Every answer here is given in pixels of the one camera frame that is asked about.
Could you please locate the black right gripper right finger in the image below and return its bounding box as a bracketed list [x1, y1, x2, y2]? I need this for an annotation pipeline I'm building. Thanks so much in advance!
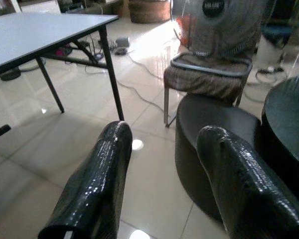
[196, 125, 299, 239]

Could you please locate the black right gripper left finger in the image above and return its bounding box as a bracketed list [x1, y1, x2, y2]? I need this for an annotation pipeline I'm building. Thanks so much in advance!
[37, 120, 133, 239]

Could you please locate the black round stool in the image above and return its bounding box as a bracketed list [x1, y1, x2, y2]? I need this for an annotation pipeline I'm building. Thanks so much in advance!
[174, 94, 265, 222]

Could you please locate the black round table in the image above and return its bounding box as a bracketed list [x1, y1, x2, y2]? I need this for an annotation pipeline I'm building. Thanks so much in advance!
[260, 74, 299, 207]

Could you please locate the brown cushioned metal chair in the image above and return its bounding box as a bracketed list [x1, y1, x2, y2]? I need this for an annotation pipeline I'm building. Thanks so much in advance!
[163, 51, 254, 128]

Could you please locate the grey power adapter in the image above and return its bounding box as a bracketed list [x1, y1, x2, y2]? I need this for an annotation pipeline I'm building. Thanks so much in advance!
[115, 36, 131, 47]

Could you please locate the grey folding table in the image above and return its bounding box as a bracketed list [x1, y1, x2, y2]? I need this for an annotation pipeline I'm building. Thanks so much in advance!
[0, 12, 125, 121]

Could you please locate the grey standing fan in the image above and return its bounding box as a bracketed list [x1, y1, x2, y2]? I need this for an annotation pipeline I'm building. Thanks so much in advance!
[170, 0, 270, 57]

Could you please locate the woven brown basket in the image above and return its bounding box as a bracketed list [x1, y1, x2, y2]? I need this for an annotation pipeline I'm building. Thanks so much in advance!
[128, 0, 171, 24]

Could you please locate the grey floor cable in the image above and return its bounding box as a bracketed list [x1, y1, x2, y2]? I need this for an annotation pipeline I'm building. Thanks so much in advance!
[84, 49, 170, 115]

